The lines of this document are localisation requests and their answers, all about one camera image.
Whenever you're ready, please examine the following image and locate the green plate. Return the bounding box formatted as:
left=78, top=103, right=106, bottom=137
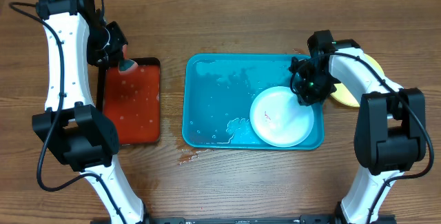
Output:
left=331, top=54, right=384, bottom=108

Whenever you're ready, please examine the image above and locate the light blue plate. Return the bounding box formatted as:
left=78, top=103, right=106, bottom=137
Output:
left=249, top=86, right=314, bottom=147

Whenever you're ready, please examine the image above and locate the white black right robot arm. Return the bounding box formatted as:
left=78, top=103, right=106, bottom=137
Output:
left=289, top=37, right=434, bottom=223

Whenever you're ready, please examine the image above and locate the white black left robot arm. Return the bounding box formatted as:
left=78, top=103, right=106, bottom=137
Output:
left=32, top=0, right=150, bottom=223

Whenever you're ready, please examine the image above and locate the black tray with red liquid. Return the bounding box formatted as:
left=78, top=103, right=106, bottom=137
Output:
left=96, top=57, right=161, bottom=145

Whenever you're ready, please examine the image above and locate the teal plastic serving tray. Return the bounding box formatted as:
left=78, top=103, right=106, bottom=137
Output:
left=181, top=52, right=325, bottom=151

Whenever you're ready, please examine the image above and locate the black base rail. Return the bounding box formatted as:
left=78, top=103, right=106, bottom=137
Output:
left=90, top=213, right=397, bottom=224

